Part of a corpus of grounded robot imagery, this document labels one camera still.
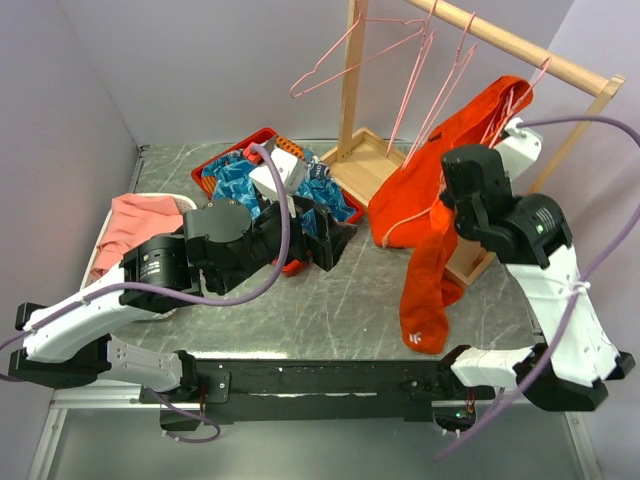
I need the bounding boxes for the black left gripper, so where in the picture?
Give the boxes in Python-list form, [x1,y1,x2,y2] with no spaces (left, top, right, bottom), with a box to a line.
[216,191,358,294]

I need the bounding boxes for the orange drawstring shorts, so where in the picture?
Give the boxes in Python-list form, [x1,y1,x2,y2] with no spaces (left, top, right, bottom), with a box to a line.
[368,75,529,355]

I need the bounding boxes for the pink wire hanger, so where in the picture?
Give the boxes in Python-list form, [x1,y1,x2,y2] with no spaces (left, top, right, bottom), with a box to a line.
[480,57,552,148]
[386,0,438,155]
[289,14,429,99]
[401,12,477,169]

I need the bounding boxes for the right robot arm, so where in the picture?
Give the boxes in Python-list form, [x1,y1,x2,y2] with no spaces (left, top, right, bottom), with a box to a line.
[437,144,634,412]

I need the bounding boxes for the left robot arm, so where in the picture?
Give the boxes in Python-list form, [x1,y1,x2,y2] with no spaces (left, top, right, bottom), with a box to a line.
[6,197,357,402]

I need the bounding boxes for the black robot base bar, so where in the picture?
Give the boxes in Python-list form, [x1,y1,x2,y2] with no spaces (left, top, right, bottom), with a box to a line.
[163,359,494,425]

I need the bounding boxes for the blue leaf-patterned shorts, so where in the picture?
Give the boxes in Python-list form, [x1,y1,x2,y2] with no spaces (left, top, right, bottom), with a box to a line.
[202,148,356,222]

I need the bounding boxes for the navy printed garment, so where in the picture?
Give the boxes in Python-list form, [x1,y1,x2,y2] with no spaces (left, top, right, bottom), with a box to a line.
[306,155,332,189]

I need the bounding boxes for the wooden clothes rack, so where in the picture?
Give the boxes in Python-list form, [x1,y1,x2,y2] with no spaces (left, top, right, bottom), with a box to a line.
[319,0,627,287]

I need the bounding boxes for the orange dotted garment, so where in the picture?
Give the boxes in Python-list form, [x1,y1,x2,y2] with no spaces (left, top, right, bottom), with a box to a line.
[275,135,306,161]

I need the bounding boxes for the pink garment in basket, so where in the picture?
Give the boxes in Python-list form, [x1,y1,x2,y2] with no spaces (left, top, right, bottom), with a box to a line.
[89,193,186,279]

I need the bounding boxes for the white perforated laundry basket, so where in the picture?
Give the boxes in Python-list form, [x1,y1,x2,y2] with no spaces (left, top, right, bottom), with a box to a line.
[87,192,200,321]

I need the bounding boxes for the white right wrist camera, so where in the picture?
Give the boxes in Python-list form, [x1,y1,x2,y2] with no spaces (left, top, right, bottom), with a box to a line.
[494,117,543,181]

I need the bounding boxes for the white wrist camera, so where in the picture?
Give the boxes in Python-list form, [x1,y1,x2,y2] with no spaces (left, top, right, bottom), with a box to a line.
[494,117,543,181]
[243,143,307,201]

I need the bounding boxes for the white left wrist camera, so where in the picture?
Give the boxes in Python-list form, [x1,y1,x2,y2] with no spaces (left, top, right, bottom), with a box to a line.
[243,143,307,201]

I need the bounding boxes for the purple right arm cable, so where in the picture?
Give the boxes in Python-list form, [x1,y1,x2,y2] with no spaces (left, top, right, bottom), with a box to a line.
[432,115,640,461]

